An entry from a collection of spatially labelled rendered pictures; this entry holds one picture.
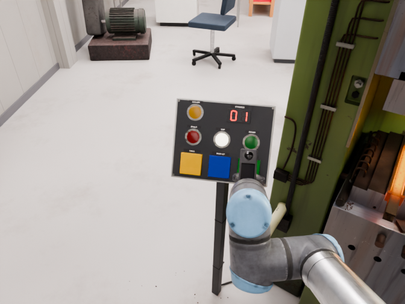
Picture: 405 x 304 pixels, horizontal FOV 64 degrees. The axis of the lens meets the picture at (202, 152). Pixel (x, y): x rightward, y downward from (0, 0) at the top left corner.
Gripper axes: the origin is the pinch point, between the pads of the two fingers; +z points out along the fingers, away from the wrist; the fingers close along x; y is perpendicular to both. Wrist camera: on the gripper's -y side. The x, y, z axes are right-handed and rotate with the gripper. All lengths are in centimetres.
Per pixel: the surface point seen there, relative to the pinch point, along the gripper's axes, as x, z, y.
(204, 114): -16.8, 11.1, -16.8
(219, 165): -9.7, 10.3, 0.2
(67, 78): -229, 293, -45
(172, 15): -148, 490, -181
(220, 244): -8, 48, 44
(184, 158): -22.1, 10.4, -0.8
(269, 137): 6.1, 11.1, -10.9
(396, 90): 36.9, -5.2, -27.7
